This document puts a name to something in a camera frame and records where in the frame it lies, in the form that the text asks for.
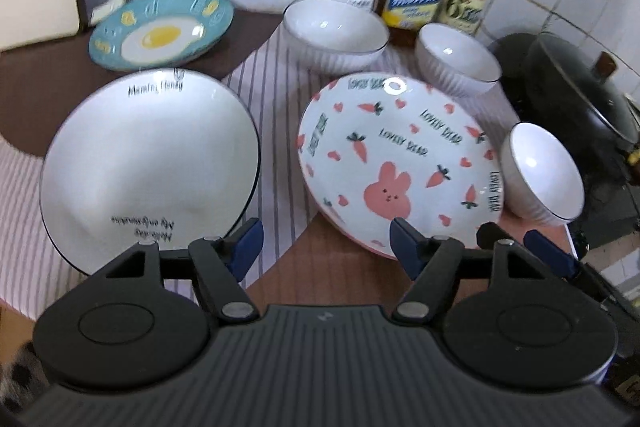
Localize white plate black rim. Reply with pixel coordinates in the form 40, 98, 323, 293
40, 68, 260, 275

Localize pink bunny carrot plate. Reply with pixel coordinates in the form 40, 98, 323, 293
296, 72, 503, 257

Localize teal fried egg plate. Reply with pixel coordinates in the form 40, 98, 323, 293
88, 0, 234, 72

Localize white ribbed bowl large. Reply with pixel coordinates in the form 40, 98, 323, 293
282, 0, 390, 76

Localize black induction cooker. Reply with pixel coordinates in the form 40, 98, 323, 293
569, 166, 640, 358

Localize black wok with glass lid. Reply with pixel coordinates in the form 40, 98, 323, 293
491, 31, 639, 185

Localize white knife handle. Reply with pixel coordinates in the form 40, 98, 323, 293
89, 0, 126, 26

